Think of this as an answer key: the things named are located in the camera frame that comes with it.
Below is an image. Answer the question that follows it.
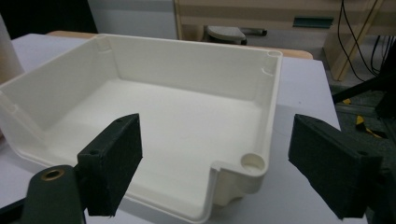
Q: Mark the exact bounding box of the white cabinet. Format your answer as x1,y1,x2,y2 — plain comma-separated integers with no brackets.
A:
87,0,178,40

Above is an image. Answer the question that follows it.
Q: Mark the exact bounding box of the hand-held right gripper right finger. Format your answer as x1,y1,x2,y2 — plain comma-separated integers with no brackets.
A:
288,113,384,220

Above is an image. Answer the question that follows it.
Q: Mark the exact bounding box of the grey chair base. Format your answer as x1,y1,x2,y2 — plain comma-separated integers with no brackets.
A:
204,25,269,46

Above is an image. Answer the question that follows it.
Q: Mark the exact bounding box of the black metal stand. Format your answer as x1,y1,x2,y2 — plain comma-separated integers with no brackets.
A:
331,40,396,119

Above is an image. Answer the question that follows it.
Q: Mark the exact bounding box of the yellow black floor tape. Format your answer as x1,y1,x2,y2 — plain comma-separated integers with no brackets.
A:
342,98,389,140

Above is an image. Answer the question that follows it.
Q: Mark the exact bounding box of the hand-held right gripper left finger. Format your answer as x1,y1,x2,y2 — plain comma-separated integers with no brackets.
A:
76,113,144,217

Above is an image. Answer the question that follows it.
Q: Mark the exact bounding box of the black hanging cable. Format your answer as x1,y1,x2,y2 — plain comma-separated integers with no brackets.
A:
370,34,394,75
337,0,379,82

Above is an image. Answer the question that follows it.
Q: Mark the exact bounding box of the light wooden desk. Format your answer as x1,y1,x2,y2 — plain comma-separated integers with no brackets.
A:
173,0,396,82

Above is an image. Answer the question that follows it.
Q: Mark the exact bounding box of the dark drawer handle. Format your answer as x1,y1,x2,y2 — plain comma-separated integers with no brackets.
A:
292,16,334,29

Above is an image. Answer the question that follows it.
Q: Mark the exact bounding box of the white plastic bin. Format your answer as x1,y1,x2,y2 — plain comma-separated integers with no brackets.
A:
0,33,284,224

